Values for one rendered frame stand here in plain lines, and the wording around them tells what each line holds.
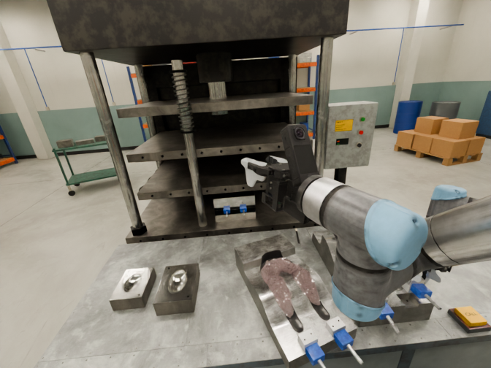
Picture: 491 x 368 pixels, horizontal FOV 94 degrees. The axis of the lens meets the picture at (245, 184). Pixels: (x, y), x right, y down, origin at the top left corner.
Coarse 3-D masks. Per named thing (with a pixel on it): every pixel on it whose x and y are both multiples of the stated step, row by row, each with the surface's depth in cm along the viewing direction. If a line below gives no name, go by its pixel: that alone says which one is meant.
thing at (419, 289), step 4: (412, 280) 80; (424, 280) 80; (404, 284) 83; (412, 284) 80; (416, 284) 80; (420, 284) 80; (424, 284) 80; (404, 288) 83; (408, 288) 81; (412, 288) 80; (416, 288) 78; (420, 288) 78; (424, 288) 78; (428, 288) 78; (408, 292) 82; (412, 292) 82; (416, 292) 78; (420, 292) 77; (424, 292) 77; (428, 292) 77; (432, 292) 77; (420, 296) 77; (424, 296) 77; (428, 296) 76; (432, 300) 75; (436, 304) 73; (440, 308) 72
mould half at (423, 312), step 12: (312, 240) 127; (324, 240) 108; (336, 240) 106; (324, 252) 109; (396, 300) 81; (420, 300) 80; (396, 312) 80; (408, 312) 80; (420, 312) 81; (360, 324) 81; (372, 324) 82
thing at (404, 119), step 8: (400, 104) 649; (408, 104) 632; (416, 104) 626; (400, 112) 653; (408, 112) 638; (416, 112) 634; (400, 120) 658; (408, 120) 645; (400, 128) 663; (408, 128) 652
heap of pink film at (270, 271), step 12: (276, 264) 99; (288, 264) 99; (264, 276) 94; (276, 276) 91; (300, 276) 90; (276, 288) 85; (288, 288) 86; (300, 288) 88; (312, 288) 86; (276, 300) 84; (288, 300) 83; (312, 300) 85; (288, 312) 82
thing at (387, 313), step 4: (388, 300) 78; (388, 304) 78; (384, 308) 77; (388, 308) 77; (384, 312) 76; (388, 312) 75; (392, 312) 75; (380, 316) 76; (384, 316) 75; (388, 316) 75; (392, 316) 76; (388, 320) 74; (392, 324) 73; (396, 328) 72
